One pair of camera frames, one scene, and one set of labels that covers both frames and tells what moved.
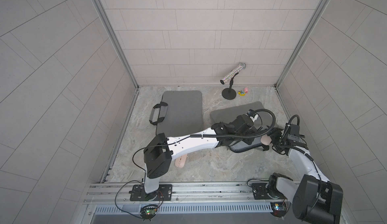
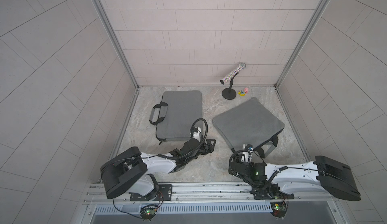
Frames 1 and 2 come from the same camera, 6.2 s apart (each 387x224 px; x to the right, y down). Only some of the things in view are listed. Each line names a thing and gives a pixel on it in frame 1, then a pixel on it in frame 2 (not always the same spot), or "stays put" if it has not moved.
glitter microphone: (234, 72) stays put
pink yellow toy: (243, 93) stays put
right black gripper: (275, 132) → (235, 160)
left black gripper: (251, 130) → (209, 150)
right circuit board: (278, 209) stays put
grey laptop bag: (180, 114) stays put
